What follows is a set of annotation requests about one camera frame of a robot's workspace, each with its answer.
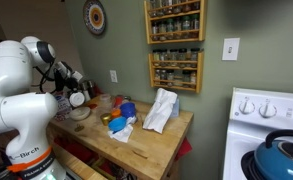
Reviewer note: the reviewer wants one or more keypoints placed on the orange plastic cup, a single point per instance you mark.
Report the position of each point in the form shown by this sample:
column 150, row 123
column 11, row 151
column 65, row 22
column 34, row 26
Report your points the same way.
column 116, row 113

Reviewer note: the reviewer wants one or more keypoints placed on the small grey lid jar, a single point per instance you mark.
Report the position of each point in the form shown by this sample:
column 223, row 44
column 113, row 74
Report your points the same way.
column 127, row 98

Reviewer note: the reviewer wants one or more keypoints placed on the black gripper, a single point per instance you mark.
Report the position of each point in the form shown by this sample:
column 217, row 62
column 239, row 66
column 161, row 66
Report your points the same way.
column 66, row 80

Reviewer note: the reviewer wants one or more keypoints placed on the wooden wall spice rack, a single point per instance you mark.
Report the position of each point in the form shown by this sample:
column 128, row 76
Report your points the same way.
column 201, row 20
column 199, row 71

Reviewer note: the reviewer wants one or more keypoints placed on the white light switch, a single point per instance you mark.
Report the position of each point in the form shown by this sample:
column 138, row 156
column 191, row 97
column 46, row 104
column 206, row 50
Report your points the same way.
column 230, row 49

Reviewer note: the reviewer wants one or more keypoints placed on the small red container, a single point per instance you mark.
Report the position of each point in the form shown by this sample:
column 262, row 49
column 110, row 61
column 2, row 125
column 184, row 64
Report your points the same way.
column 119, row 101

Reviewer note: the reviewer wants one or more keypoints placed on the small white plate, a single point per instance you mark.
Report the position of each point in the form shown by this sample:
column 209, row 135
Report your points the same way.
column 77, row 99

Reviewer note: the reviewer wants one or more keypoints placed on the white wall outlet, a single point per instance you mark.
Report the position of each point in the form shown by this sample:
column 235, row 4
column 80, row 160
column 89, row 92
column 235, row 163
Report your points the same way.
column 113, row 76

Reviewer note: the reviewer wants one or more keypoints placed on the pale blue box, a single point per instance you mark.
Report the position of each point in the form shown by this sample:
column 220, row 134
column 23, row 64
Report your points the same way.
column 175, row 106

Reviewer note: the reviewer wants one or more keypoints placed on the white electric stove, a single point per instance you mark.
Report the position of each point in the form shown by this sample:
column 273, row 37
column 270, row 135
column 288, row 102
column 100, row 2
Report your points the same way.
column 252, row 133

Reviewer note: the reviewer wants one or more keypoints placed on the pink red plastic lid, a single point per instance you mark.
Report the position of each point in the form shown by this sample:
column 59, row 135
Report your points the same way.
column 92, row 106

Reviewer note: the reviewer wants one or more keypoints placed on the blue plastic cup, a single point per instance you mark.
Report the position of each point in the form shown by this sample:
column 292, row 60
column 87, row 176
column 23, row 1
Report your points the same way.
column 128, row 110

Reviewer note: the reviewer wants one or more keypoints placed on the white paper napkin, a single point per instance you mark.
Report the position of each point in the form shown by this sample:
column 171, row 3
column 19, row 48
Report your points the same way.
column 123, row 135

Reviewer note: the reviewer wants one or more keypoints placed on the gold metal hook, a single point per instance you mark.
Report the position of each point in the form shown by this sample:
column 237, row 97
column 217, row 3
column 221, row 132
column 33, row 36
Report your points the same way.
column 79, row 127

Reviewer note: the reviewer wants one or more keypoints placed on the decorative patterned wall plate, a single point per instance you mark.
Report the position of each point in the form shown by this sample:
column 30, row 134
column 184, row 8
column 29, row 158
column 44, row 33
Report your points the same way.
column 94, row 16

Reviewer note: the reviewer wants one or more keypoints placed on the yellow gold cup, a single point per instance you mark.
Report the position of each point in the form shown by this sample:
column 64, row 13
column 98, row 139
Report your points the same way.
column 106, row 119

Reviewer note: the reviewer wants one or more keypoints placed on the red cloth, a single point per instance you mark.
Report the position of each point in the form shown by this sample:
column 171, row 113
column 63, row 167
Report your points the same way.
column 184, row 148

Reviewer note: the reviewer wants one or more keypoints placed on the printed snack bag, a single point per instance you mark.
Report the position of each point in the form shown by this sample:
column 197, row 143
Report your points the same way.
column 63, row 106

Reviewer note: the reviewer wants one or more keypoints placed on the blue bowl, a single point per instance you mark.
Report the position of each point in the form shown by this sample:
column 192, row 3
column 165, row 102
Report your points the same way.
column 117, row 124

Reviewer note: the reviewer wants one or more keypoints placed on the grey white ceramic bowl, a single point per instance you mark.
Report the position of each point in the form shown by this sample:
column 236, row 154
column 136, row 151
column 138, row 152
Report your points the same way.
column 80, row 114

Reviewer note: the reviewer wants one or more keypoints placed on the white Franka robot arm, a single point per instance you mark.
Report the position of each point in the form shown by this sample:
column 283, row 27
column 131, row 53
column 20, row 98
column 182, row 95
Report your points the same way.
column 19, row 110

